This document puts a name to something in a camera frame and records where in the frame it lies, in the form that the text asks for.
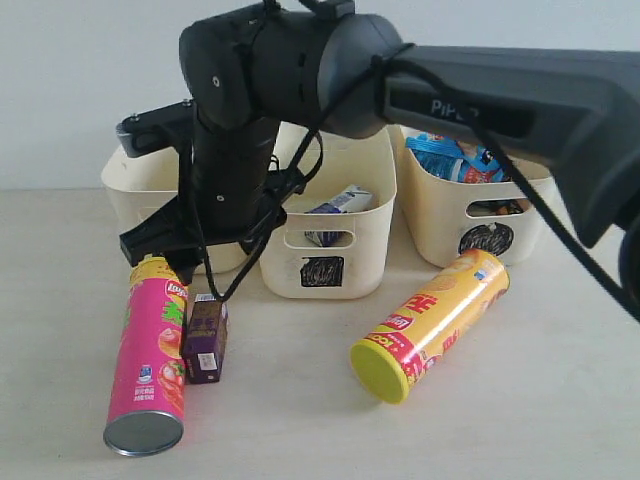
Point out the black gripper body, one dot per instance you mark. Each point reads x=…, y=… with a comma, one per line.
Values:
x=172, y=233

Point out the purple drink carton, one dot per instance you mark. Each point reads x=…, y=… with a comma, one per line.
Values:
x=204, y=348

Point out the blue white milk carton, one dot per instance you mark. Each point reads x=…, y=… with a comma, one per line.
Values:
x=353, y=199

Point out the blue noodle packet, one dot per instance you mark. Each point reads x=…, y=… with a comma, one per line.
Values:
x=446, y=159

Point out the orange noodle packet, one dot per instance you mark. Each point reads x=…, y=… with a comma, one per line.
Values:
x=506, y=207

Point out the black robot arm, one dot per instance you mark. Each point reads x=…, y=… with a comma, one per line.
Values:
x=564, y=124

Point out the left cream plastic bin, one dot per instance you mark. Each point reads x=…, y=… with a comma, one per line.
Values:
x=138, y=187

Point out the cream plastic bin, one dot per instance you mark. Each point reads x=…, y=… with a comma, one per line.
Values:
x=446, y=218
x=138, y=187
x=292, y=266

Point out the middle cream plastic bin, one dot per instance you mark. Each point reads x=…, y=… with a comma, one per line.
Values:
x=292, y=266

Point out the pink chips can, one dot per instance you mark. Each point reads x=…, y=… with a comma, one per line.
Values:
x=146, y=409

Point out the yellow chips can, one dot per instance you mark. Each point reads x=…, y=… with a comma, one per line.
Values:
x=391, y=359

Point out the right cream plastic bin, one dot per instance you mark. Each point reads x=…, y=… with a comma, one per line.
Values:
x=446, y=218

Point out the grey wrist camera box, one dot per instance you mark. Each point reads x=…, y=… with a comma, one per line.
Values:
x=144, y=133

